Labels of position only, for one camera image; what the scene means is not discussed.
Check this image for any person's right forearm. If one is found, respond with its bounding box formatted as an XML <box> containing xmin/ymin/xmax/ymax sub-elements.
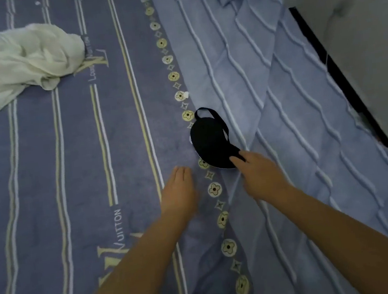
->
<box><xmin>267</xmin><ymin>174</ymin><xmax>388</xmax><ymax>294</ymax></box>

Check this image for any blue striped bed sheet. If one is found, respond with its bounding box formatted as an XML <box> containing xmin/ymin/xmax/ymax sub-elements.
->
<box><xmin>0</xmin><ymin>0</ymin><xmax>265</xmax><ymax>294</ymax></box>

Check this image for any light blue textured blanket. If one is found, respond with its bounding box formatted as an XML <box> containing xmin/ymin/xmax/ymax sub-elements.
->
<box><xmin>146</xmin><ymin>0</ymin><xmax>388</xmax><ymax>294</ymax></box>

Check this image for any white crumpled cloth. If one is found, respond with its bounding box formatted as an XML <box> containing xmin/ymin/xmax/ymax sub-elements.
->
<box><xmin>0</xmin><ymin>18</ymin><xmax>94</xmax><ymax>131</ymax></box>

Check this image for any person's right hand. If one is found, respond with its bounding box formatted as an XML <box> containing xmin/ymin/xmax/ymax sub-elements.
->
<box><xmin>230</xmin><ymin>145</ymin><xmax>295</xmax><ymax>207</ymax></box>

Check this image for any person's left hand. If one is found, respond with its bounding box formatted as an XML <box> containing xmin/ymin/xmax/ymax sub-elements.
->
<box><xmin>156</xmin><ymin>164</ymin><xmax>201</xmax><ymax>224</ymax></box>

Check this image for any person's left forearm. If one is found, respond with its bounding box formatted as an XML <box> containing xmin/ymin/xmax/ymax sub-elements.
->
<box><xmin>53</xmin><ymin>207</ymin><xmax>203</xmax><ymax>294</ymax></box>

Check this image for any black eye mask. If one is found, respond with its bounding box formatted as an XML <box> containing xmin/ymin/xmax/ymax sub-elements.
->
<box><xmin>187</xmin><ymin>103</ymin><xmax>243</xmax><ymax>174</ymax></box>

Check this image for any black bed frame edge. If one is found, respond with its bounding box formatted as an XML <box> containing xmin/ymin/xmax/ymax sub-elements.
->
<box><xmin>288</xmin><ymin>0</ymin><xmax>388</xmax><ymax>167</ymax></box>

